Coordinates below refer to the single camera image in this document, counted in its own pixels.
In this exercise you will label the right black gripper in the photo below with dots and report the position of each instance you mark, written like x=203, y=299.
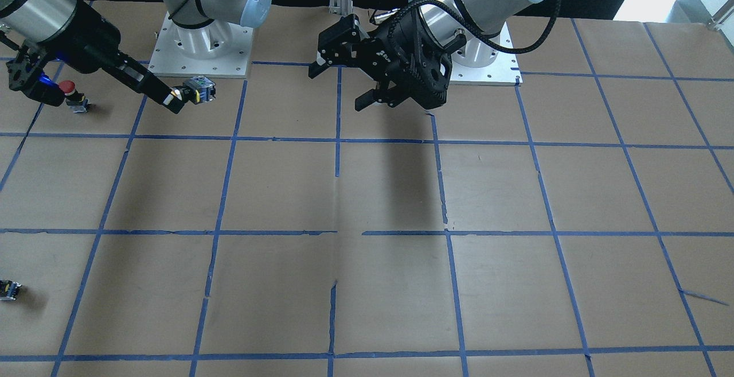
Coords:
x=92, y=42

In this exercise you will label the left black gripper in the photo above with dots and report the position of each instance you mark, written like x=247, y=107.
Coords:
x=383, y=49

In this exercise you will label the yellow push button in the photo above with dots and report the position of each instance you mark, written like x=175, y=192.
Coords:
x=199, y=89

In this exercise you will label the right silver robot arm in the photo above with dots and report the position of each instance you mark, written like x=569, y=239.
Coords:
x=52, y=24

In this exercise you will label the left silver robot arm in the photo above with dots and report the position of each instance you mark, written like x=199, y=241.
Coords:
x=454, y=22

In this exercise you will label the red push button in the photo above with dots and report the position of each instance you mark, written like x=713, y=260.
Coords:
x=75, y=100

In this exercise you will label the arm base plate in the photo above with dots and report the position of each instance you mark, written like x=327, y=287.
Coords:
x=219, y=50
x=479, y=64

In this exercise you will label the blue lit wrist camera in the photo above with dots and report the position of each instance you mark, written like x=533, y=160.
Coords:
x=26, y=75

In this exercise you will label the black switch block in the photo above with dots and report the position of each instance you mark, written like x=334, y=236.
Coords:
x=9, y=290

